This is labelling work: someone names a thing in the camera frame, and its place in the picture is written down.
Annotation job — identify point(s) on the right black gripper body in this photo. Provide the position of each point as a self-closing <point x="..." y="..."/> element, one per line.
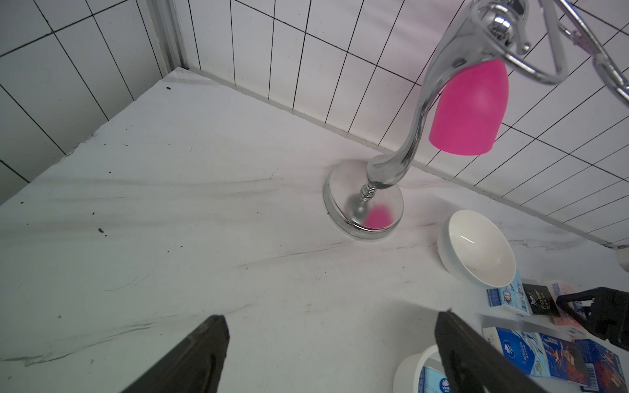
<point x="606" y="317"/>

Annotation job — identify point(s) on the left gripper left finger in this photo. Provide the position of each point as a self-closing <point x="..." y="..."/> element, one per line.
<point x="194" y="365"/>

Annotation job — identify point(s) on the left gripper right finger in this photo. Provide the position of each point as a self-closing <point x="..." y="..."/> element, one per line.
<point x="471" y="364"/>

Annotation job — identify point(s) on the blue white tissue pack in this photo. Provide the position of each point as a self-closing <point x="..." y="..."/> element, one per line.
<point x="524" y="349"/>

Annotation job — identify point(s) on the blue orange tissue pack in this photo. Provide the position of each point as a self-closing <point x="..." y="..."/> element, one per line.
<point x="604" y="368"/>

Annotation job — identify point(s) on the blue red tissue pack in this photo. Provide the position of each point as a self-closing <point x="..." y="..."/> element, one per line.
<point x="565" y="361"/>

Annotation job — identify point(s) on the small black tissue pack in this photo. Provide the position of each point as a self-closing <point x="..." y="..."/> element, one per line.
<point x="540" y="300"/>

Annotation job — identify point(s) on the light blue tissue pack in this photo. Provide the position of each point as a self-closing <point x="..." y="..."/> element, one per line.
<point x="512" y="298"/>

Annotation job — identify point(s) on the white storage box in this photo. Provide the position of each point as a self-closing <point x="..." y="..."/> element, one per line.
<point x="408" y="376"/>

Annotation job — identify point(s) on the white ceramic bowl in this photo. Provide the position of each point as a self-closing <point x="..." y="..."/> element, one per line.
<point x="475" y="251"/>

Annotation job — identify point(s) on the chrome hook stand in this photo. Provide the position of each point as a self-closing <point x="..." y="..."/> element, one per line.
<point x="363" y="197"/>

